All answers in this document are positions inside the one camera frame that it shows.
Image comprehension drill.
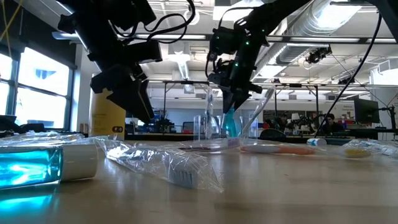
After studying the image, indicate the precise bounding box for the teal toothbrush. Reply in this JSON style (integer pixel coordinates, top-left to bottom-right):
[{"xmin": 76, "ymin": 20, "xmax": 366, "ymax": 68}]
[{"xmin": 178, "ymin": 138, "xmax": 242, "ymax": 154}]

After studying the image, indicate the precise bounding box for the teal mouthwash bottle white cap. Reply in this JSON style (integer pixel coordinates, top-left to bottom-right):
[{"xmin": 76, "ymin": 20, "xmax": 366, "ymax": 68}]
[
  {"xmin": 306, "ymin": 137, "xmax": 328, "ymax": 147},
  {"xmin": 222, "ymin": 106, "xmax": 239, "ymax": 138},
  {"xmin": 0, "ymin": 144, "xmax": 99, "ymax": 191}
]

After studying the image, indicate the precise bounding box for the black monitor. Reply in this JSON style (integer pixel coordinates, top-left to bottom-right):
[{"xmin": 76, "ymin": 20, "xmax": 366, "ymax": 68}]
[{"xmin": 353, "ymin": 97, "xmax": 381, "ymax": 124}]

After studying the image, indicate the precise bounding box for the long black arm cable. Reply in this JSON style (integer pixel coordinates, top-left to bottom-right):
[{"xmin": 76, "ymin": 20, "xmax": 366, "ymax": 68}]
[{"xmin": 314, "ymin": 12, "xmax": 384, "ymax": 138}]

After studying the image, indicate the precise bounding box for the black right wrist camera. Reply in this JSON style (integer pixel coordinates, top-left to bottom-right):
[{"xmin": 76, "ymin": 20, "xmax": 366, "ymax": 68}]
[{"xmin": 207, "ymin": 72, "xmax": 233, "ymax": 88}]

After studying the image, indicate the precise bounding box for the yellow hanging cord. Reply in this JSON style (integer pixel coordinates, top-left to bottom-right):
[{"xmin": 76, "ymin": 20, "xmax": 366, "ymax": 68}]
[{"xmin": 0, "ymin": 0, "xmax": 24, "ymax": 58}]

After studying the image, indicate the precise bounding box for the blue white toothbrush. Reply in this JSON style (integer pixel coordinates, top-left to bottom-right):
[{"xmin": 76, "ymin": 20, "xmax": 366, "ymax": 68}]
[
  {"xmin": 371, "ymin": 140, "xmax": 398, "ymax": 159},
  {"xmin": 95, "ymin": 136, "xmax": 225, "ymax": 195},
  {"xmin": 203, "ymin": 85, "xmax": 217, "ymax": 140},
  {"xmin": 0, "ymin": 131, "xmax": 44, "ymax": 146}
]

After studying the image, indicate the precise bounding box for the silver ventilation duct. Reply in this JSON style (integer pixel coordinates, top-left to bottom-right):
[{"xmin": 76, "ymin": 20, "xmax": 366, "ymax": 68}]
[{"xmin": 257, "ymin": 0, "xmax": 361, "ymax": 78}]

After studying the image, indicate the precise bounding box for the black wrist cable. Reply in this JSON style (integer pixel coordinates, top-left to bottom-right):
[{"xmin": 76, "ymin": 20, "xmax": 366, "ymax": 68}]
[
  {"xmin": 110, "ymin": 0, "xmax": 197, "ymax": 44},
  {"xmin": 205, "ymin": 6, "xmax": 259, "ymax": 78}
]

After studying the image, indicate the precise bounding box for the yellow wipes canister white lid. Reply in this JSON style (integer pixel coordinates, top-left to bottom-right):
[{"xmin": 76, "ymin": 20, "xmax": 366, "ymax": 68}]
[{"xmin": 89, "ymin": 88, "xmax": 127, "ymax": 141}]

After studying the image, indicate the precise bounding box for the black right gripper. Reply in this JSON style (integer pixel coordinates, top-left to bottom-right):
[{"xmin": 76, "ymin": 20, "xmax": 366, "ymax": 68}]
[{"xmin": 222, "ymin": 67, "xmax": 263, "ymax": 114}]

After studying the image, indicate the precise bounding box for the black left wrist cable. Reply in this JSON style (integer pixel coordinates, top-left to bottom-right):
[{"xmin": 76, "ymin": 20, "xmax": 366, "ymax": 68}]
[{"xmin": 110, "ymin": 0, "xmax": 197, "ymax": 44}]

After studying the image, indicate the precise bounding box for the black aluminium table frame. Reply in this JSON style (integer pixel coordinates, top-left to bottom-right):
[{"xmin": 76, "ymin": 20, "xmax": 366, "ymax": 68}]
[{"xmin": 71, "ymin": 131, "xmax": 398, "ymax": 146}]

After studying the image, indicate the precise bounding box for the person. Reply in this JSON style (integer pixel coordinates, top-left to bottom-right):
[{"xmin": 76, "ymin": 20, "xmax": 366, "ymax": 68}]
[{"xmin": 323, "ymin": 113, "xmax": 343, "ymax": 137}]

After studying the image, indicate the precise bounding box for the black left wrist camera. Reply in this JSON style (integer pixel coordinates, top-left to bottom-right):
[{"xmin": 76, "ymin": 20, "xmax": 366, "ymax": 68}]
[{"xmin": 132, "ymin": 39, "xmax": 163, "ymax": 65}]

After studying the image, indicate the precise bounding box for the black chair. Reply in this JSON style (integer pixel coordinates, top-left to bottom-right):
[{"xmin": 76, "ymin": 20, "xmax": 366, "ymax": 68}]
[{"xmin": 259, "ymin": 128, "xmax": 289, "ymax": 141}]

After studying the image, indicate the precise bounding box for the yellow white wrapped toothbrush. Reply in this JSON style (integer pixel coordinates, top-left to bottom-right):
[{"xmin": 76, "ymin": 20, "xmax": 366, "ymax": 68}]
[{"xmin": 340, "ymin": 139, "xmax": 389, "ymax": 159}]

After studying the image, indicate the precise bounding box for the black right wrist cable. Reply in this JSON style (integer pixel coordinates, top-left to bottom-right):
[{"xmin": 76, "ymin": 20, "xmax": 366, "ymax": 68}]
[{"xmin": 205, "ymin": 6, "xmax": 259, "ymax": 78}]

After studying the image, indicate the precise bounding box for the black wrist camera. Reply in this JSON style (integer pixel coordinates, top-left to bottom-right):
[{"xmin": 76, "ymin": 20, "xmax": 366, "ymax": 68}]
[
  {"xmin": 207, "ymin": 72, "xmax": 233, "ymax": 88},
  {"xmin": 132, "ymin": 39, "xmax": 163, "ymax": 65}
]

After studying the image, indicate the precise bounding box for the black station frame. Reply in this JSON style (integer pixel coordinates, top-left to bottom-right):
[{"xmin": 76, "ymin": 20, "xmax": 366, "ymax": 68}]
[
  {"xmin": 162, "ymin": 80, "xmax": 211, "ymax": 131},
  {"xmin": 273, "ymin": 82, "xmax": 320, "ymax": 121}
]

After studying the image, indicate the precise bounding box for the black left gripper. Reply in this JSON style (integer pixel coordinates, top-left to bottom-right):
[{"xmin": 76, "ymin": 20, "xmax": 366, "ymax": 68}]
[{"xmin": 90, "ymin": 63, "xmax": 155, "ymax": 124}]

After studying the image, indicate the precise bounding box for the black overhead frame bar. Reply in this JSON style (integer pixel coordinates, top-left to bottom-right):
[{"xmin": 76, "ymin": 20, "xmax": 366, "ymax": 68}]
[{"xmin": 51, "ymin": 30, "xmax": 398, "ymax": 44}]

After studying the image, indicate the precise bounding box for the white cable coil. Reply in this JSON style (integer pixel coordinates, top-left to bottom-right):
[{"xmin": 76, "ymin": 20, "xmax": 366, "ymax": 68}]
[{"xmin": 183, "ymin": 9, "xmax": 201, "ymax": 26}]

